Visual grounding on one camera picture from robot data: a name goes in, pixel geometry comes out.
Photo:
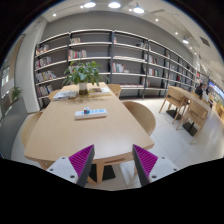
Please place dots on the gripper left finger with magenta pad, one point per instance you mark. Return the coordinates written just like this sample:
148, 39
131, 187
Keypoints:
75, 168

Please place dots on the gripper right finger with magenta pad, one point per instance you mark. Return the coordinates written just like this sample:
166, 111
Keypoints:
150, 167

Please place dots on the small charger plug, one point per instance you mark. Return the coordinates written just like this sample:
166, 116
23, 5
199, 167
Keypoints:
86, 110

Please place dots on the wooden chair right near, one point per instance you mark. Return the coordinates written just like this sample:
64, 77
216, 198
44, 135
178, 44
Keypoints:
143, 115

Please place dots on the white power strip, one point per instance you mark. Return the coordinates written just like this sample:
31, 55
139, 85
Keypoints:
90, 114

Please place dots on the wooden chair left near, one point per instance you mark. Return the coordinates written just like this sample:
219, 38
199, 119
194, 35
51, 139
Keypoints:
29, 126

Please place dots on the wooden chair far left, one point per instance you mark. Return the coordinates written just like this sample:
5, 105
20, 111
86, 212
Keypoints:
52, 94

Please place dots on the stack of books right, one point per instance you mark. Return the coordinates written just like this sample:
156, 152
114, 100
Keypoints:
99, 91

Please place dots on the wooden chair far right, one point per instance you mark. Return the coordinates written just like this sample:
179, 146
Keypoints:
115, 88

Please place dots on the seated person in black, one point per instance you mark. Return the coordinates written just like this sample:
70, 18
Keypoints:
199, 90

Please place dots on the green potted plant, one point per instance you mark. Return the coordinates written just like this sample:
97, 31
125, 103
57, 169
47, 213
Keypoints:
80, 74

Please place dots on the small plant by window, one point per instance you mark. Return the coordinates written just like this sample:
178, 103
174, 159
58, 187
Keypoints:
16, 92

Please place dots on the large grey bookshelf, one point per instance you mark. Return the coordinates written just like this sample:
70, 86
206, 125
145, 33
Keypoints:
141, 66

